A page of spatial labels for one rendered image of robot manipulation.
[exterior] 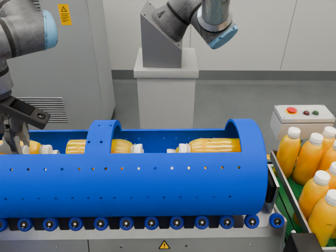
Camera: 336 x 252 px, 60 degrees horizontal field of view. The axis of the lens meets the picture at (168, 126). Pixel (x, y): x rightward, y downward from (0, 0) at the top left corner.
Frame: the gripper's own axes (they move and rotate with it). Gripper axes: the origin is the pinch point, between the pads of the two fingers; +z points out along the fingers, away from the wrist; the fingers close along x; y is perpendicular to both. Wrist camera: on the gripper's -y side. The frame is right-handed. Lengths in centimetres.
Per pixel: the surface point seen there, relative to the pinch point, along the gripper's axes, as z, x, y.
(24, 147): -1.7, 0.1, -0.3
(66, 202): 5.5, 13.5, -14.1
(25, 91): 67, -154, 77
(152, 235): 23.4, 11.3, -36.0
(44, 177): -1.2, 11.1, -9.3
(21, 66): 44, -154, 74
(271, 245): 27, 12, -73
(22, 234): 23.4, 10.9, 3.1
